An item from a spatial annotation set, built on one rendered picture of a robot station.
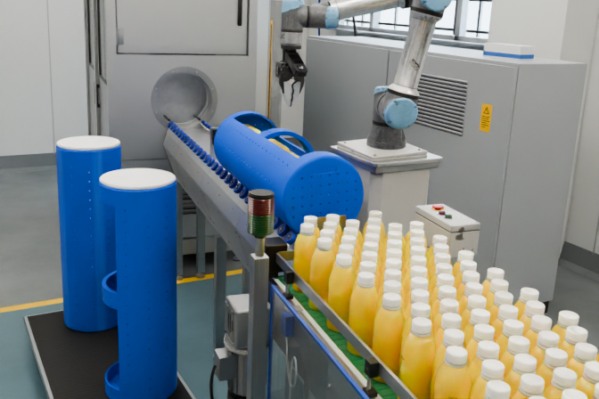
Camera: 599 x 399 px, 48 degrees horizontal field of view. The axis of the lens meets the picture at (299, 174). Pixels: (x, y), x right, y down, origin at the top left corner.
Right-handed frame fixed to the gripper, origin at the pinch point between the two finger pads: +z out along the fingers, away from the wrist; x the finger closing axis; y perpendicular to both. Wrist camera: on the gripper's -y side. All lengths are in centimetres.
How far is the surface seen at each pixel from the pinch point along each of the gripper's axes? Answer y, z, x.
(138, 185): 19, 32, 50
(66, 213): 89, 63, 71
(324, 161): -29.6, 13.9, -0.9
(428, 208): -49, 25, -28
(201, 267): 166, 128, -10
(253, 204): -75, 12, 37
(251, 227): -74, 18, 37
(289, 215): -29.5, 30.8, 10.4
